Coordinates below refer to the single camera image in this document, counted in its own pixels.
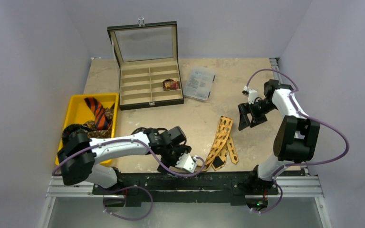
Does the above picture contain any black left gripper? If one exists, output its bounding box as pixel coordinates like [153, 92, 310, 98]
[158, 144, 191, 177]

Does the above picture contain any cream insect print tie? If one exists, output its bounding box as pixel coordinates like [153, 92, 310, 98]
[202, 116, 239, 172]

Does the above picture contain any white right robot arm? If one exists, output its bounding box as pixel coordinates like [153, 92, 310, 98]
[238, 79, 320, 193]

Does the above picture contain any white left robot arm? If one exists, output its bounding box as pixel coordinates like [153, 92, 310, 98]
[57, 126, 197, 194]

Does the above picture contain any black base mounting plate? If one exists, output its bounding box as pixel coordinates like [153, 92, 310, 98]
[92, 171, 279, 208]

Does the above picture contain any clear plastic organiser box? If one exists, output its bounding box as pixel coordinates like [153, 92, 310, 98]
[182, 66, 216, 102]

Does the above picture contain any rolled colourful tie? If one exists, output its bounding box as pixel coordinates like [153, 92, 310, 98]
[162, 78, 181, 91]

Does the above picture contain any orange navy striped tie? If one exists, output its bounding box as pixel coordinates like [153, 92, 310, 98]
[84, 97, 113, 130]

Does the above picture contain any black compartment tie box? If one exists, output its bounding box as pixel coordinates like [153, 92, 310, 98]
[107, 18, 184, 110]

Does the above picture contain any dark patterned tie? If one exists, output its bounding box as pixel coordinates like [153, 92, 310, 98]
[61, 124, 92, 146]

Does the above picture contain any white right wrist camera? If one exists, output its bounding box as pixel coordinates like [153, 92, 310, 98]
[242, 88, 259, 104]

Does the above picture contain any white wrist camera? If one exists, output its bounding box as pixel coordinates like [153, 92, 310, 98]
[242, 88, 259, 104]
[175, 153, 197, 173]

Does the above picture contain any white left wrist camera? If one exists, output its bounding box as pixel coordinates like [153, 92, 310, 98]
[175, 153, 197, 173]

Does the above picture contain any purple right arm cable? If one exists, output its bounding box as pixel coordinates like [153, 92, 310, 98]
[245, 68, 350, 215]

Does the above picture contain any aluminium frame rail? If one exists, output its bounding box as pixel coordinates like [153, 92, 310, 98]
[38, 57, 333, 228]

